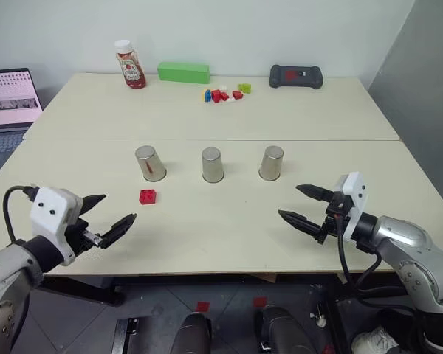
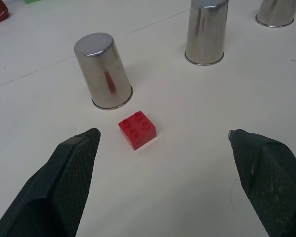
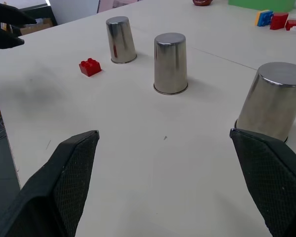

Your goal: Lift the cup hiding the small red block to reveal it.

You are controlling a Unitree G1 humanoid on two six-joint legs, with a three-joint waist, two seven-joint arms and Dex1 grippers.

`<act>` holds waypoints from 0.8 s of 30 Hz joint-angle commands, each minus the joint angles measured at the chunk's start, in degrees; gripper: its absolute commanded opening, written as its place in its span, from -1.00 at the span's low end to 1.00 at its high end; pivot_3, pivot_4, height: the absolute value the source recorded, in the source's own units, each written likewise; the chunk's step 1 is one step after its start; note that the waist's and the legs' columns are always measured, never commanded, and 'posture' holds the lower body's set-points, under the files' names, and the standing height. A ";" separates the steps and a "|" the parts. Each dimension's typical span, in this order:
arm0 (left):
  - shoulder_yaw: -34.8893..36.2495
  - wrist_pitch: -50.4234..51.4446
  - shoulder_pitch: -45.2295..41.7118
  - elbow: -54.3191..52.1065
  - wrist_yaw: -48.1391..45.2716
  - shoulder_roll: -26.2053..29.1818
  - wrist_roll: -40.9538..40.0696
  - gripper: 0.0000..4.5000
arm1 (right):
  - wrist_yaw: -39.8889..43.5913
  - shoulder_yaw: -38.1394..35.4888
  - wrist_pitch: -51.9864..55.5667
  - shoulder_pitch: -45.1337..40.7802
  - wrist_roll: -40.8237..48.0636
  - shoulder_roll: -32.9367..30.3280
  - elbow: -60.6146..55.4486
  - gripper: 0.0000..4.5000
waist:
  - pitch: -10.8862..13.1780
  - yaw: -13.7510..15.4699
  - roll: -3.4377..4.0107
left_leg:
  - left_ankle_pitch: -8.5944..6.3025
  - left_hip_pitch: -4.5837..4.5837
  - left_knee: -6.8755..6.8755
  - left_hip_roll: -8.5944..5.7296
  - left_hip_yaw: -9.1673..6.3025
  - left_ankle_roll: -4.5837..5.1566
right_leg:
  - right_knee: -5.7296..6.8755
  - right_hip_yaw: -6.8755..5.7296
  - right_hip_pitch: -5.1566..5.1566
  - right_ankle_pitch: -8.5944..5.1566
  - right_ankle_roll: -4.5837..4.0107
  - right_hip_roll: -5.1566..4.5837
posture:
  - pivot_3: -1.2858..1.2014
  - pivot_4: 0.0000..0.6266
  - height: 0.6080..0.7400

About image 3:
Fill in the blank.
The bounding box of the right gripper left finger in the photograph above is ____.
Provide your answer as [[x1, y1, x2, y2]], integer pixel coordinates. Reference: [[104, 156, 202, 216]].
[[0, 130, 100, 237]]

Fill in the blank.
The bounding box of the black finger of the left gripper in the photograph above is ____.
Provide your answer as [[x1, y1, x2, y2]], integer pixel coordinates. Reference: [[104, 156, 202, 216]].
[[0, 26, 25, 50], [0, 2, 37, 25]]

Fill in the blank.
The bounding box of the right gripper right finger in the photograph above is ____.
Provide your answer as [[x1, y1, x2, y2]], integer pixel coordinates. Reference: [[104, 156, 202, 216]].
[[229, 128, 296, 237]]

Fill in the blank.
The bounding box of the black cabinet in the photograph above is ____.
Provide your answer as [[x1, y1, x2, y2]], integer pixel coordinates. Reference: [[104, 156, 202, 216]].
[[19, 4, 58, 26]]

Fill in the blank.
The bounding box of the brown cardboard box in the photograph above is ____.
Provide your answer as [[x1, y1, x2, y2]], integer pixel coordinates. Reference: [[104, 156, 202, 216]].
[[19, 17, 54, 36]]

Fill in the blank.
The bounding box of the stainless steel cup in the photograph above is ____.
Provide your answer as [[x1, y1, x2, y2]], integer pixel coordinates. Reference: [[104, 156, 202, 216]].
[[106, 16, 138, 65], [234, 61, 296, 144], [152, 32, 189, 95]]

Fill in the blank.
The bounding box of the small red toy brick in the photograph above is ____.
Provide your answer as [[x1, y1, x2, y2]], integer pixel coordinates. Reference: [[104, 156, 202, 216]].
[[78, 57, 103, 78]]

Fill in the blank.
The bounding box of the red and white toy brick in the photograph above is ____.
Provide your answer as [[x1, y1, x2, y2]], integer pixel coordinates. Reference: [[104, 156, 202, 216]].
[[285, 19, 296, 32]]

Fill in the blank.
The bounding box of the large red toy brick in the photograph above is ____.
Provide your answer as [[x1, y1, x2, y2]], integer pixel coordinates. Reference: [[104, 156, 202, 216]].
[[269, 12, 290, 31]]

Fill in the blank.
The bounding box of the blue and yellow toy brick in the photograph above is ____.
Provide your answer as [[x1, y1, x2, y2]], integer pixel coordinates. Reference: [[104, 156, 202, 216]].
[[254, 9, 274, 28]]

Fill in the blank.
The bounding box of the green box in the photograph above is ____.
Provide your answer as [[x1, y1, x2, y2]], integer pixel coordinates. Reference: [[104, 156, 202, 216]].
[[227, 0, 296, 13]]

